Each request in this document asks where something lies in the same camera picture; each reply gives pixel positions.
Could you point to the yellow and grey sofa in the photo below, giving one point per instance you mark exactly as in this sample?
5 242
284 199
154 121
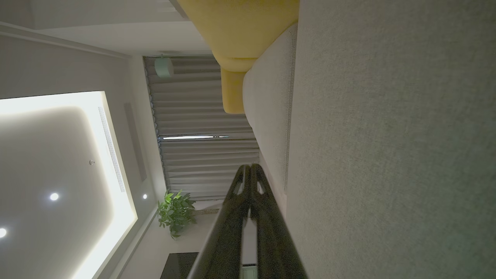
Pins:
387 155

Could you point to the grey pleated curtain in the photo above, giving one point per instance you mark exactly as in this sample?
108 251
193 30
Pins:
193 104

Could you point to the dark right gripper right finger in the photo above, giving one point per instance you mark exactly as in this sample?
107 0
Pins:
273 244

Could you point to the wide yellow sofa back cushion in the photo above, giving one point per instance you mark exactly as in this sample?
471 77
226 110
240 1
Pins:
240 27

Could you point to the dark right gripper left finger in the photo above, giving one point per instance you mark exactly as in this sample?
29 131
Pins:
226 240

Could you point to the grey sofa seat cushion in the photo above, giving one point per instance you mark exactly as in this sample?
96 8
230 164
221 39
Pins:
269 108

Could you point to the black flat screen television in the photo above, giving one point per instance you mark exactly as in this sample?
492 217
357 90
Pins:
180 265

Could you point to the white round wall device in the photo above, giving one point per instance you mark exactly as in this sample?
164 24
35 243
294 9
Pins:
164 66

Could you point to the green leafy indoor tree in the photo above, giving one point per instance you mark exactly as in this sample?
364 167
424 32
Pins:
176 213

